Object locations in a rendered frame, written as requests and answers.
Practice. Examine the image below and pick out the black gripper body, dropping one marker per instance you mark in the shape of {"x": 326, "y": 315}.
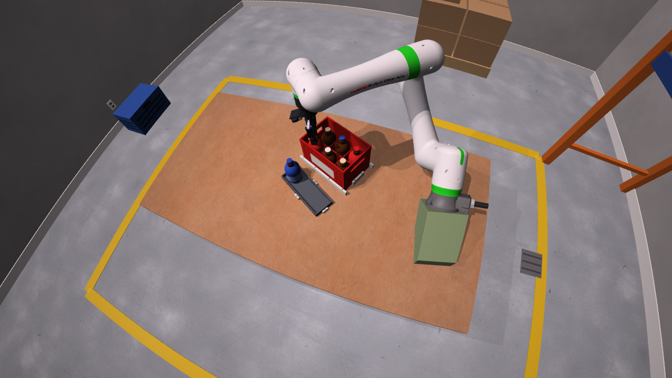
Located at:
{"x": 308, "y": 115}

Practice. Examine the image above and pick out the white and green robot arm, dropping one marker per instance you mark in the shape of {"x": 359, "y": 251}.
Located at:
{"x": 407, "y": 66}

